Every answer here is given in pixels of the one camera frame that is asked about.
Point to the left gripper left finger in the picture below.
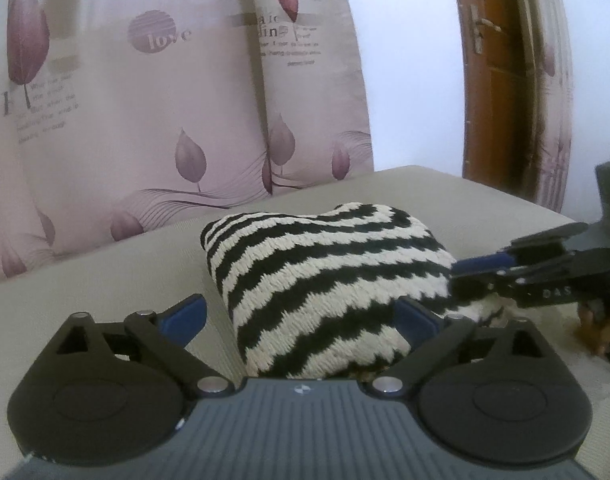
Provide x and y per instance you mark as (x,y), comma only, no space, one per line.
(101,393)

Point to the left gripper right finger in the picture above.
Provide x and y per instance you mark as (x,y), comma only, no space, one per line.
(492,395)

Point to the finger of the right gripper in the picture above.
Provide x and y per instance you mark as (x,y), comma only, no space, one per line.
(485,264)
(470,286)

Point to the black white striped knit cardigan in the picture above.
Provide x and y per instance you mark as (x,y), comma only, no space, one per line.
(312,295)

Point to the person's right hand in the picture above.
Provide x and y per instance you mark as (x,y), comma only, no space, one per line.
(593,335)

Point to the brown wooden door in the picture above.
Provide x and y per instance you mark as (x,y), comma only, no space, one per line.
(496,126)

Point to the pink leaf print curtain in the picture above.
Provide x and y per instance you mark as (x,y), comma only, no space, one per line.
(118,117)

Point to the metal door handle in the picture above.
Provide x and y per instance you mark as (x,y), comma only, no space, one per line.
(478,23)

